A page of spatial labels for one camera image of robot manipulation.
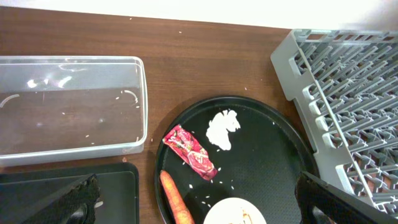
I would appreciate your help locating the grey dishwasher rack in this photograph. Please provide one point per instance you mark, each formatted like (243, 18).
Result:
(344, 86)

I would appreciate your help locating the red snack wrapper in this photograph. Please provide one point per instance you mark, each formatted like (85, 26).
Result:
(190, 151)

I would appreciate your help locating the white bowl with food scraps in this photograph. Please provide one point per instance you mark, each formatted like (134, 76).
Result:
(234, 211)

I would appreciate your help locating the white tissue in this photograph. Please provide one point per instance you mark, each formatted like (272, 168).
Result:
(220, 126)

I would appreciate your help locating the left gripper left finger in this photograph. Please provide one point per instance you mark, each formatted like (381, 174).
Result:
(72, 203)

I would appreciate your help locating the clear plastic bin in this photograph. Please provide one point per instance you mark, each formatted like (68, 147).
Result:
(63, 108)

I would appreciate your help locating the orange carrot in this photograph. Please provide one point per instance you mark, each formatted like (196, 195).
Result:
(180, 211)

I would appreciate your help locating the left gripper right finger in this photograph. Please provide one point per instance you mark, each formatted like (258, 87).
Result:
(320, 202)

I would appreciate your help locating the round black tray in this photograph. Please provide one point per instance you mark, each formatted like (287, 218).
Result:
(266, 157)

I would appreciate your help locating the black rectangular tray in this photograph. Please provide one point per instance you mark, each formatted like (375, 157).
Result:
(118, 187)

